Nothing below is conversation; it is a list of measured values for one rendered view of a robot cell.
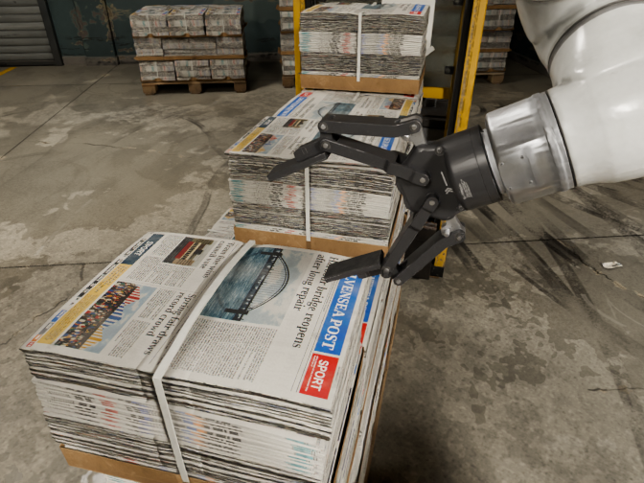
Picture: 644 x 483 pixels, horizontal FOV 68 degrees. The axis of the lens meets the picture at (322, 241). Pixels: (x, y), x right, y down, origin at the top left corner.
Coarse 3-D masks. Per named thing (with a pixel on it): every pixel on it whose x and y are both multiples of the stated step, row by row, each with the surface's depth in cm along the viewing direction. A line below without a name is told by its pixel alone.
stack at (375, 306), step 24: (384, 288) 121; (384, 336) 135; (384, 360) 155; (360, 384) 84; (384, 384) 184; (360, 408) 96; (360, 432) 101; (360, 456) 105; (120, 480) 76; (336, 480) 68; (360, 480) 126
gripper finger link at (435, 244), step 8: (464, 224) 50; (440, 232) 51; (456, 232) 49; (464, 232) 49; (432, 240) 51; (440, 240) 49; (448, 240) 49; (456, 240) 49; (464, 240) 49; (424, 248) 51; (432, 248) 50; (440, 248) 50; (408, 256) 54; (416, 256) 52; (424, 256) 51; (432, 256) 51; (400, 264) 55; (408, 264) 52; (416, 264) 52; (424, 264) 51; (400, 272) 53; (408, 272) 52; (416, 272) 52; (400, 280) 53
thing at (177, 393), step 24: (216, 264) 70; (240, 264) 70; (240, 288) 65; (216, 312) 61; (168, 336) 57; (192, 336) 57; (144, 360) 54; (192, 360) 54; (144, 384) 54; (168, 384) 53; (192, 408) 55; (192, 432) 56; (168, 456) 60; (192, 456) 59
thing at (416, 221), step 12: (432, 204) 47; (420, 216) 48; (408, 228) 50; (420, 228) 49; (396, 240) 53; (408, 240) 50; (396, 252) 51; (384, 264) 53; (396, 264) 52; (384, 276) 52
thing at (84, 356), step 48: (144, 240) 76; (192, 240) 76; (96, 288) 65; (144, 288) 65; (192, 288) 65; (48, 336) 57; (96, 336) 57; (144, 336) 57; (48, 384) 58; (96, 384) 56; (96, 432) 61; (144, 432) 58
